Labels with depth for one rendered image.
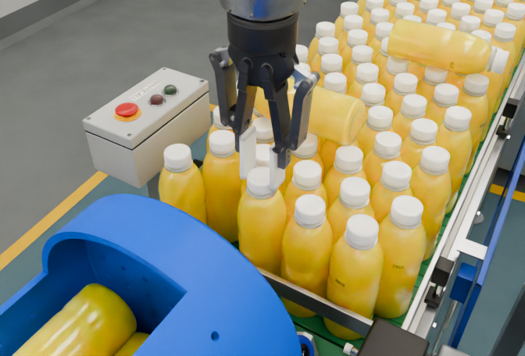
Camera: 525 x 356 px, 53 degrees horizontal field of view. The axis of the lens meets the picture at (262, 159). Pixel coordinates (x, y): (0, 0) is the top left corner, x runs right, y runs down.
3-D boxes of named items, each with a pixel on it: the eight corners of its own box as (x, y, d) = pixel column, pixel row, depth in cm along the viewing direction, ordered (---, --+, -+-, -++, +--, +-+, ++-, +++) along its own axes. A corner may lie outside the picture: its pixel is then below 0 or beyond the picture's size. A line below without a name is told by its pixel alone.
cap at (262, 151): (255, 171, 75) (255, 161, 74) (246, 155, 78) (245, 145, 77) (280, 165, 76) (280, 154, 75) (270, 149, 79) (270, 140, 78)
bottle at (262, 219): (273, 299, 78) (273, 208, 66) (231, 281, 80) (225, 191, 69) (293, 265, 83) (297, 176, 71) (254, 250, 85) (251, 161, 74)
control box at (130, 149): (94, 169, 88) (80, 118, 82) (169, 112, 101) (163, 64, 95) (140, 190, 84) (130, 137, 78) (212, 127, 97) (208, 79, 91)
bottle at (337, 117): (341, 145, 73) (230, 106, 81) (355, 148, 79) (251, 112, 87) (358, 96, 72) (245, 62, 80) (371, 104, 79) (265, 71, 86)
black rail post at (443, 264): (423, 302, 79) (433, 268, 74) (429, 288, 81) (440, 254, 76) (437, 308, 78) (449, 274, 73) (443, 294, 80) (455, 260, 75)
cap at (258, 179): (267, 198, 68) (267, 188, 67) (241, 189, 69) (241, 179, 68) (281, 180, 71) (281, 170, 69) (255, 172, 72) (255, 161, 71)
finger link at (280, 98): (274, 51, 60) (284, 52, 59) (288, 136, 66) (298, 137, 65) (255, 66, 57) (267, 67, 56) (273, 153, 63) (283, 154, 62)
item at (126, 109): (111, 115, 83) (109, 109, 82) (126, 105, 85) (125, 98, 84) (128, 122, 81) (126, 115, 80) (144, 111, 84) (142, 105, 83)
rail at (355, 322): (151, 233, 83) (148, 219, 82) (154, 229, 84) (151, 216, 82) (392, 350, 67) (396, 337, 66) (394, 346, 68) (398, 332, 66)
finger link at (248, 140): (244, 138, 65) (238, 136, 65) (244, 180, 69) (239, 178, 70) (256, 126, 67) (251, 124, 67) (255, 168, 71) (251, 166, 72)
